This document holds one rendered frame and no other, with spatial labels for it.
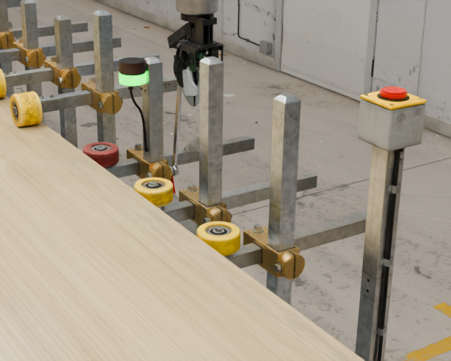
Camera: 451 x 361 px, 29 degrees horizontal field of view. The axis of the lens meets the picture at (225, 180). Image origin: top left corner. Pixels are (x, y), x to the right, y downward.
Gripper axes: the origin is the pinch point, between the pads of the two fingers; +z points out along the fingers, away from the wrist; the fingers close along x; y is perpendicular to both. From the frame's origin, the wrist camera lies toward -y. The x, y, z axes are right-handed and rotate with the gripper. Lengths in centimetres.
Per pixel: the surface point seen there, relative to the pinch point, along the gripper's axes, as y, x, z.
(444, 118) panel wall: -158, 254, 92
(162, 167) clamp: 0.0, -7.7, 14.9
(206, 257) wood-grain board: 49, -26, 11
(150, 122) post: -2.5, -9.3, 4.4
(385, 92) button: 72, -10, -22
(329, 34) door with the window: -259, 253, 66
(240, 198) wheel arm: 18.3, 1.3, 17.6
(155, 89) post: -2.5, -7.9, -3.0
